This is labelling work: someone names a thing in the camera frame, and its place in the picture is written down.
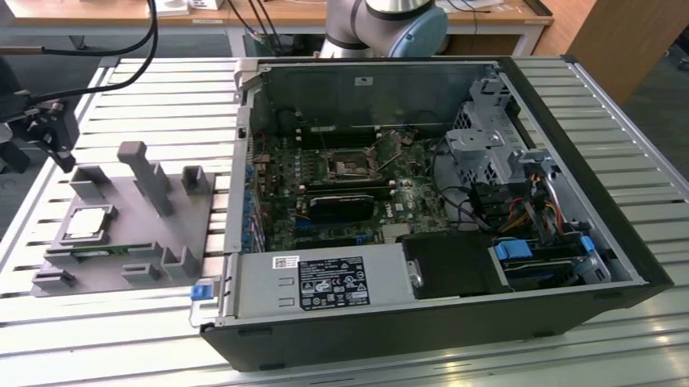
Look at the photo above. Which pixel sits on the silver power supply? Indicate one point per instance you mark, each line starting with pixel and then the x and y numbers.
pixel 258 282

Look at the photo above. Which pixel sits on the green RAM stick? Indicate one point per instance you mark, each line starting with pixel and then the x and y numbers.
pixel 121 250

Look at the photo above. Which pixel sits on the grey parts rack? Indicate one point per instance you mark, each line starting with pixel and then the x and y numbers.
pixel 123 225

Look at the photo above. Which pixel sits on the perforated silver drive cage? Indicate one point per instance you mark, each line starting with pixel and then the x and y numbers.
pixel 480 139

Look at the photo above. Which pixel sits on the small blue plastic tab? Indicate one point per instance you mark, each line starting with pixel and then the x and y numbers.
pixel 587 245

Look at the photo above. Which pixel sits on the brown wooden cabinet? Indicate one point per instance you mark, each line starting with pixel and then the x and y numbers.
pixel 619 40

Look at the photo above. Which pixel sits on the black plastic shroud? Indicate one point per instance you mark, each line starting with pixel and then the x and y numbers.
pixel 457 262

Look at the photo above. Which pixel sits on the white box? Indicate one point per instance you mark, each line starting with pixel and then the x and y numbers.
pixel 170 8

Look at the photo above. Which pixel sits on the blue case latch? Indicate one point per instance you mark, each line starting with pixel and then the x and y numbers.
pixel 202 293

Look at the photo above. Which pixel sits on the silver finned heatsink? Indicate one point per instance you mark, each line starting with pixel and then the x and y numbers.
pixel 396 234

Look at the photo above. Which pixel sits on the green motherboard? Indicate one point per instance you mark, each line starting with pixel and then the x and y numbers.
pixel 425 197

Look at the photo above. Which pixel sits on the round coin battery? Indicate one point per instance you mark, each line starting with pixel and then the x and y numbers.
pixel 408 140

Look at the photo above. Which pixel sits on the hard disk in blue carrier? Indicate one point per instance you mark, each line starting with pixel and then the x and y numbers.
pixel 512 250

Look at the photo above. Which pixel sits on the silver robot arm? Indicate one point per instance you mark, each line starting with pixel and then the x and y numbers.
pixel 377 24

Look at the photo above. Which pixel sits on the CPU socket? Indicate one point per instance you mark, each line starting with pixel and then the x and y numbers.
pixel 353 165

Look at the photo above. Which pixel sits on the black and silver PC case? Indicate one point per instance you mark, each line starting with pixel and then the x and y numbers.
pixel 377 342

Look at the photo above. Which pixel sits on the white case wall sticker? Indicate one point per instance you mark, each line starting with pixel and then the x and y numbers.
pixel 365 81

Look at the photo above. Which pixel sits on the small white device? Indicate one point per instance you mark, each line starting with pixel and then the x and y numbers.
pixel 207 4

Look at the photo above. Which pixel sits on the silver CPU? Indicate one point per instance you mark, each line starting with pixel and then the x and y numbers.
pixel 87 222

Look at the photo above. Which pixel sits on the wooden desk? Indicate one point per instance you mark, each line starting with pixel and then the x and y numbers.
pixel 107 18

